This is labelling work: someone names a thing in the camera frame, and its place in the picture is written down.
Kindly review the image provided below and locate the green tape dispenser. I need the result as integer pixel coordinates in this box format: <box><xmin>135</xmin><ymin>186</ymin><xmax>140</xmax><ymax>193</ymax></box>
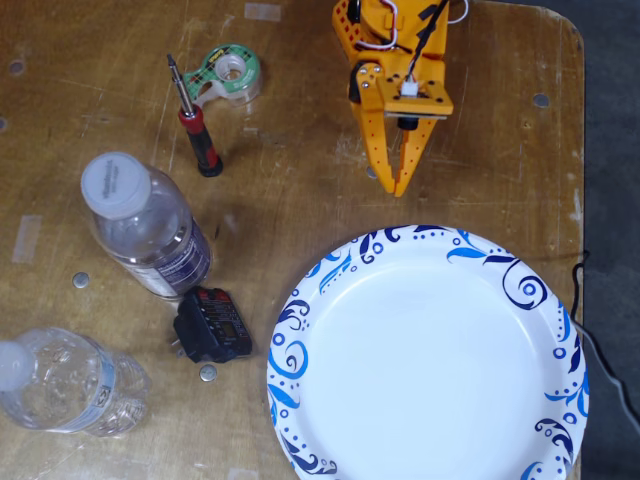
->
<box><xmin>182</xmin><ymin>43</ymin><xmax>263</xmax><ymax>109</ymax></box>

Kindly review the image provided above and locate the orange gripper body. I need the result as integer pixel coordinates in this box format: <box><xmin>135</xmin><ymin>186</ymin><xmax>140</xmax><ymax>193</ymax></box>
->
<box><xmin>348</xmin><ymin>19</ymin><xmax>448</xmax><ymax>101</ymax></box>

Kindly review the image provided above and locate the black red battery pack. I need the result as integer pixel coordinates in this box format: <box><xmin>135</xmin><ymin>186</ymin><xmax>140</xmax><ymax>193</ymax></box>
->
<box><xmin>172</xmin><ymin>285</ymin><xmax>254</xmax><ymax>365</ymax></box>

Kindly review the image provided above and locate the red black screwdriver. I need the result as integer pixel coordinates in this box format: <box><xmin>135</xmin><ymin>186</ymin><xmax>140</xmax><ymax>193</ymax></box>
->
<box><xmin>166</xmin><ymin>53</ymin><xmax>225</xmax><ymax>178</ymax></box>

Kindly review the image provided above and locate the wrist camera on orange mount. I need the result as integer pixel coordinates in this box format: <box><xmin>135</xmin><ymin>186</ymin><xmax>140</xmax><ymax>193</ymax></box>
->
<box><xmin>377</xmin><ymin>74</ymin><xmax>455</xmax><ymax>132</ymax></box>

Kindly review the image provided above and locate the clear bottle with wide cap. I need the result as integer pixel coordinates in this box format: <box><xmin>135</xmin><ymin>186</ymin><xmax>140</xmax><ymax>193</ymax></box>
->
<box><xmin>79</xmin><ymin>151</ymin><xmax>214</xmax><ymax>301</ymax></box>

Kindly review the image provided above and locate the crinkled clear water bottle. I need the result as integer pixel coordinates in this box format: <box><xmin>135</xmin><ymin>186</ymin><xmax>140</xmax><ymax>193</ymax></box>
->
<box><xmin>0</xmin><ymin>326</ymin><xmax>153</xmax><ymax>438</ymax></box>

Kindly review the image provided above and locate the white paper plate blue pattern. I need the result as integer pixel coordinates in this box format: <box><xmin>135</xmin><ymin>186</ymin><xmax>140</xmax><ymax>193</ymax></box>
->
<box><xmin>266</xmin><ymin>224</ymin><xmax>591</xmax><ymax>480</ymax></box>

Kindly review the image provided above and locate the thin dark cable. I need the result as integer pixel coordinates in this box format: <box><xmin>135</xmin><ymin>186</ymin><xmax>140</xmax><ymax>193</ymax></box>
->
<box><xmin>569</xmin><ymin>248</ymin><xmax>640</xmax><ymax>426</ymax></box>

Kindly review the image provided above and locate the clear tape strip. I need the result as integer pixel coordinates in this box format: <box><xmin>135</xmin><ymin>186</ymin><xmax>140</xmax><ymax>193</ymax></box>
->
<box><xmin>244</xmin><ymin>2</ymin><xmax>283</xmax><ymax>22</ymax></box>
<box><xmin>11</xmin><ymin>214</ymin><xmax>44</xmax><ymax>265</ymax></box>

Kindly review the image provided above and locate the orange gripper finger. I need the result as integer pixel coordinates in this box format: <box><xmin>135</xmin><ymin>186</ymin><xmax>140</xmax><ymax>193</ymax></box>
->
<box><xmin>394</xmin><ymin>117</ymin><xmax>437</xmax><ymax>198</ymax></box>
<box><xmin>348</xmin><ymin>62</ymin><xmax>402</xmax><ymax>195</ymax></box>

